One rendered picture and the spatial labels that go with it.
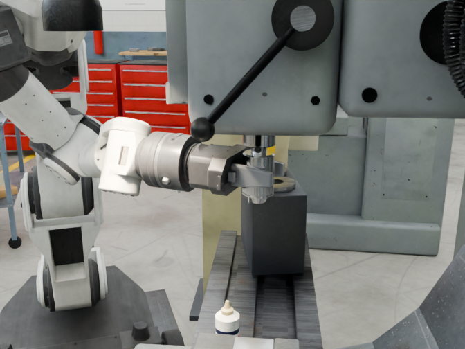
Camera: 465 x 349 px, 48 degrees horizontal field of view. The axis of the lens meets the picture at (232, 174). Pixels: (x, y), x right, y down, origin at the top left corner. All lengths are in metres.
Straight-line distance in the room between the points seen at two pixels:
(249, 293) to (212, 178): 0.44
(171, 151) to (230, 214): 1.87
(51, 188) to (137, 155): 0.60
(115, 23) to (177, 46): 9.44
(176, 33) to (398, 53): 0.29
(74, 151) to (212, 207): 1.63
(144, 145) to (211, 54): 0.22
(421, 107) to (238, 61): 0.22
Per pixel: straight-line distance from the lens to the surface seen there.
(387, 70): 0.64
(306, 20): 0.61
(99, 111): 5.71
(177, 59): 0.74
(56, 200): 1.41
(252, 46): 0.65
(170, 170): 0.79
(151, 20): 10.00
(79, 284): 1.61
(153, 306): 2.09
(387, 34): 0.64
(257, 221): 1.14
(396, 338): 1.06
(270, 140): 0.75
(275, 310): 1.07
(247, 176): 0.75
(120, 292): 1.86
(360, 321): 2.81
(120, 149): 0.85
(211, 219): 2.67
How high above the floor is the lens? 1.46
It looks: 17 degrees down
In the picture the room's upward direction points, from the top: straight up
